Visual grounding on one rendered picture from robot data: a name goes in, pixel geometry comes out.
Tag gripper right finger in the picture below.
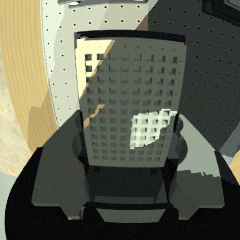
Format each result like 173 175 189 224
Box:
168 112 240 240

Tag cream well plate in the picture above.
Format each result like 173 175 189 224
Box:
75 37 187 167

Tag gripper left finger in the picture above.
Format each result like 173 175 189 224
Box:
4 110 90 240

